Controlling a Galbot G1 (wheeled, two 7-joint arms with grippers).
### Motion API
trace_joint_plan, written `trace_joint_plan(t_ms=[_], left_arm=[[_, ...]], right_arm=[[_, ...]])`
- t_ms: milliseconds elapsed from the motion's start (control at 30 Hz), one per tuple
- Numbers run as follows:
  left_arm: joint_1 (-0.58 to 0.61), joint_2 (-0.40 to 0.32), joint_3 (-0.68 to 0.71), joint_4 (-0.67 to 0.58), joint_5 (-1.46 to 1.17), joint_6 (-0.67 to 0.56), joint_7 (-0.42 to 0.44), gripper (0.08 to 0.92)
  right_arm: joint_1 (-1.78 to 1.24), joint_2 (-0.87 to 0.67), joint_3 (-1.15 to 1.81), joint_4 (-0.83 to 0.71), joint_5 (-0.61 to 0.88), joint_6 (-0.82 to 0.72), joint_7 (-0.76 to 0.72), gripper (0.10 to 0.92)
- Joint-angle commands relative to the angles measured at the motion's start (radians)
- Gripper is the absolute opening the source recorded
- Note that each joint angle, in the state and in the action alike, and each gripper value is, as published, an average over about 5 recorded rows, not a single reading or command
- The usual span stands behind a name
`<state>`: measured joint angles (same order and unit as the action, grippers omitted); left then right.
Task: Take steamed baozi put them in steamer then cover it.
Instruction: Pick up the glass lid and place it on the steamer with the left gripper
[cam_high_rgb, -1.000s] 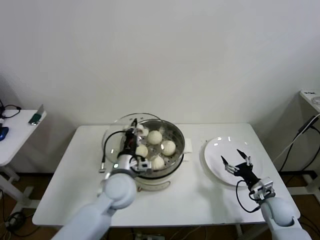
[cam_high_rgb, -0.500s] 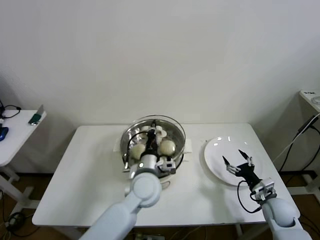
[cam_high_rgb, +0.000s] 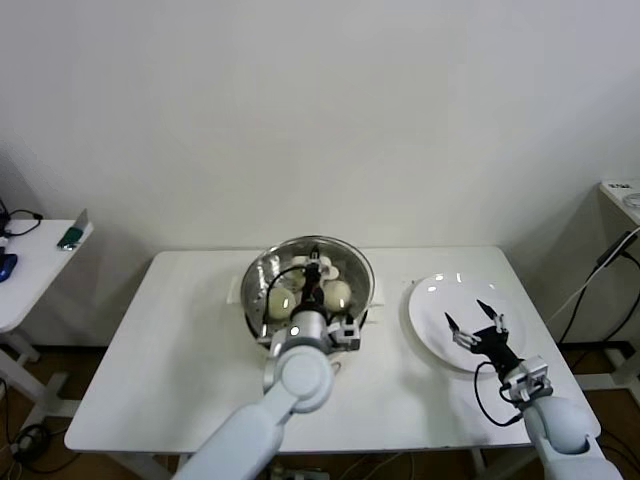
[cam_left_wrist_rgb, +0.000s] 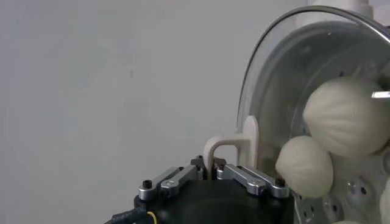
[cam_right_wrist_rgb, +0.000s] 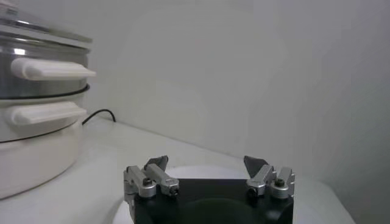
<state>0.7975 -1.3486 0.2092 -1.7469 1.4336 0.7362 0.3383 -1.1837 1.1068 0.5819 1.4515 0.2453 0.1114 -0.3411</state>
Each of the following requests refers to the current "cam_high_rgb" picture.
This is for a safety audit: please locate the stainless steel steamer basket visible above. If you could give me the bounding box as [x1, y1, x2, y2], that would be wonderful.
[241, 239, 374, 351]

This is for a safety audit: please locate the floor power strip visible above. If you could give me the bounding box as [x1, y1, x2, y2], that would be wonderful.
[272, 465, 326, 480]

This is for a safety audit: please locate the white round plate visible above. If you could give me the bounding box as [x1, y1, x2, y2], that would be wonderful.
[408, 272, 527, 374]

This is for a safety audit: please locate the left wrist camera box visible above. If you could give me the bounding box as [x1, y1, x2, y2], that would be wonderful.
[327, 319, 362, 352]

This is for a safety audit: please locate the black looped desk cable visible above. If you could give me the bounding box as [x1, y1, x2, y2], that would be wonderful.
[0, 197, 45, 240]

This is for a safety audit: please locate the black floor cable bundle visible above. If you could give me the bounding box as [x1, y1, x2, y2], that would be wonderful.
[9, 422, 66, 474]

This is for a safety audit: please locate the white hanging cable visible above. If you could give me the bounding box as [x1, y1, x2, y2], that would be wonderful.
[547, 232, 634, 324]

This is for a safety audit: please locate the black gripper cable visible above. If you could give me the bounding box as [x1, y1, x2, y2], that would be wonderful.
[257, 264, 309, 346]
[472, 360, 524, 427]

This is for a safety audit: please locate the white side table rounded top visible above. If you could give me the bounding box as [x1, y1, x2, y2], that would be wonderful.
[0, 217, 96, 419]

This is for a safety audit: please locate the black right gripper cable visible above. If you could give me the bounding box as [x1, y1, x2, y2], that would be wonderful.
[472, 360, 524, 427]

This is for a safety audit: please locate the green silver handheld tool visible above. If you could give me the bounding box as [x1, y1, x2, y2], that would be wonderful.
[56, 208, 91, 251]

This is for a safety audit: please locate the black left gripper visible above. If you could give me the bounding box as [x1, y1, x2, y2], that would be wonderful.
[299, 246, 327, 315]

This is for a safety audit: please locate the blue small device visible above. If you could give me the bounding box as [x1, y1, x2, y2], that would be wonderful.
[0, 253, 20, 284]

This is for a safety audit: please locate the glass lid cream handle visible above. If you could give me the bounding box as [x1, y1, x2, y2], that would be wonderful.
[240, 234, 375, 351]

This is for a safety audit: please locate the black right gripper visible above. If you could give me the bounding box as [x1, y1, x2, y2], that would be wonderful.
[443, 298, 524, 376]

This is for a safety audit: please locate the white electric cooker pot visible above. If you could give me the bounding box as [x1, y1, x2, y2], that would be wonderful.
[227, 273, 387, 374]

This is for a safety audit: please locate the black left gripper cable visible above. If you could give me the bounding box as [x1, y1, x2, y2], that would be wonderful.
[257, 264, 309, 346]

